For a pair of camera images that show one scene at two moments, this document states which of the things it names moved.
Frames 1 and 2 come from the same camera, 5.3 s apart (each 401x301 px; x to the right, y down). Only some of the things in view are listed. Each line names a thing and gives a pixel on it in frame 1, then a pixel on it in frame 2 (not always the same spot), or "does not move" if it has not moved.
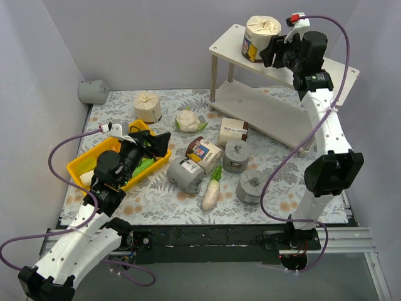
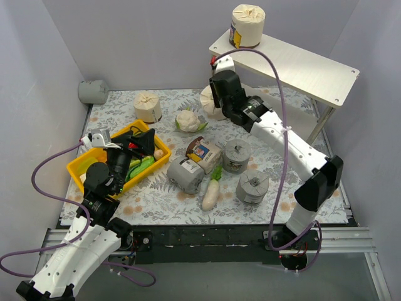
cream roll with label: x=232 y=130 → x=207 y=104
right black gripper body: x=276 y=52 → x=217 y=91
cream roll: x=260 y=30 → x=247 y=26
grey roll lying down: x=186 y=174 does not move
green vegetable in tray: x=145 y=163 does not move
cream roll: x=148 y=107 does not move
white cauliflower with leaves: x=187 y=120 does not move
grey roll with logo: x=236 y=155 does not move
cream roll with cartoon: x=208 y=156 does not move
